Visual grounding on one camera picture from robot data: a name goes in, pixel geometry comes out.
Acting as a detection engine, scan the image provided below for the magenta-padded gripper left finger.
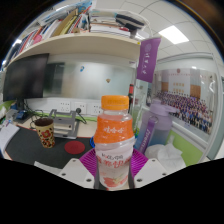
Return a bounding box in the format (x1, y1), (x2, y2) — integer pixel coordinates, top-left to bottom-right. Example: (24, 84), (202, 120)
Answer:
(57, 148), (101, 190)

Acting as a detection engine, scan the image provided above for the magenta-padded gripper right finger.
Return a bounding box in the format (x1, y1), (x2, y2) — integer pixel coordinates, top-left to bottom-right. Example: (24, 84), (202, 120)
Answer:
(128, 148), (169, 190)

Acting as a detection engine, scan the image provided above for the orange-capped drink bottle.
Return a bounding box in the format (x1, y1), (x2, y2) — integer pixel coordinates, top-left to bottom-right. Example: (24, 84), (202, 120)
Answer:
(93, 94), (136, 192)

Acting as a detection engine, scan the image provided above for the large purple water bottle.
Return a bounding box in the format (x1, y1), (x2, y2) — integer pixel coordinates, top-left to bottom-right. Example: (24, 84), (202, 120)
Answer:
(134, 98), (174, 154)

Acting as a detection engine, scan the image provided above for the flat round red coaster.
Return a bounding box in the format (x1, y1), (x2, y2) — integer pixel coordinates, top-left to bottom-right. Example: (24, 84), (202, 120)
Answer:
(64, 139), (87, 155)

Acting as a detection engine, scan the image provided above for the white paper sheet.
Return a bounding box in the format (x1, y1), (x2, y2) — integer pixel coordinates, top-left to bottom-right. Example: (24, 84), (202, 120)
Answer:
(33, 160), (63, 176)

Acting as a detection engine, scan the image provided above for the grey metal laptop stand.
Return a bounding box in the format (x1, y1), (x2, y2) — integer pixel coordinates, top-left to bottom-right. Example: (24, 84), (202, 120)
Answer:
(48, 109), (81, 140)

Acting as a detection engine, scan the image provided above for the red and yellow patterned mug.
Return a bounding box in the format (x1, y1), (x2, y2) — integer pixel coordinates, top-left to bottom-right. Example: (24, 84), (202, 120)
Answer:
(30, 117), (57, 149)

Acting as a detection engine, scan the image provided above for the tall clear glass vase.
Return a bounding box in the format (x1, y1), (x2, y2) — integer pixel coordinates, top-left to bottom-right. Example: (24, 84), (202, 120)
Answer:
(133, 105), (144, 135)

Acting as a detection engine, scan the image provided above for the large black desk mat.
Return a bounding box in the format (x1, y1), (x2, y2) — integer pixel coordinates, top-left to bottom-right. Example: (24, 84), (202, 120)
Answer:
(4, 126), (96, 169)

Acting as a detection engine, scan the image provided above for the white notebook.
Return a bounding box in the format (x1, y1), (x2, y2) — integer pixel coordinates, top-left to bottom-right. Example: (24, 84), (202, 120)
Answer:
(0, 122), (21, 158)

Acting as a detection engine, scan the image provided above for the small blue device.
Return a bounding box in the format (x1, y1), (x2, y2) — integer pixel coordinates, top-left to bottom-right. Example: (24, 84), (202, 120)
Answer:
(14, 109), (28, 120)

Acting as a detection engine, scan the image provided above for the group photo poster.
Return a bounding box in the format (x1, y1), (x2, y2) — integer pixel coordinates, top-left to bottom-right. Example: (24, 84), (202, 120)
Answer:
(151, 68), (218, 134)

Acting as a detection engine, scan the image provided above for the black computer monitor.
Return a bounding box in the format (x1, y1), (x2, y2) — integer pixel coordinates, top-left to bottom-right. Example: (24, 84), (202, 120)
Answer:
(2, 53), (50, 103)

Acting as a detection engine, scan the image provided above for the purple hanging pennant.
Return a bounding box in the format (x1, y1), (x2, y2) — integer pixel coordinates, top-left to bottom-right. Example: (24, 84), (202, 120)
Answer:
(136, 37), (162, 84)

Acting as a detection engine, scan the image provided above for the beige shelf with books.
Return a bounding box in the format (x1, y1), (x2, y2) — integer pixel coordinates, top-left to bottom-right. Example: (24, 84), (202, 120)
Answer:
(2, 1), (148, 73)

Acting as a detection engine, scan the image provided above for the rectangular ceiling light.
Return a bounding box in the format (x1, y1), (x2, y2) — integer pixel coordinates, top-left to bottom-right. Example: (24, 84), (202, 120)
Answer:
(158, 24), (190, 45)

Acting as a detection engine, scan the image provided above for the white wall socket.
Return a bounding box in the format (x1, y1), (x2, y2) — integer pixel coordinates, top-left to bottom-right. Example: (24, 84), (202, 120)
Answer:
(91, 103), (104, 116)
(59, 100), (72, 113)
(73, 101), (88, 115)

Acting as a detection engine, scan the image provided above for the black cable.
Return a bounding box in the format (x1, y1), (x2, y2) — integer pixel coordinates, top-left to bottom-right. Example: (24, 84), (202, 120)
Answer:
(26, 109), (51, 123)

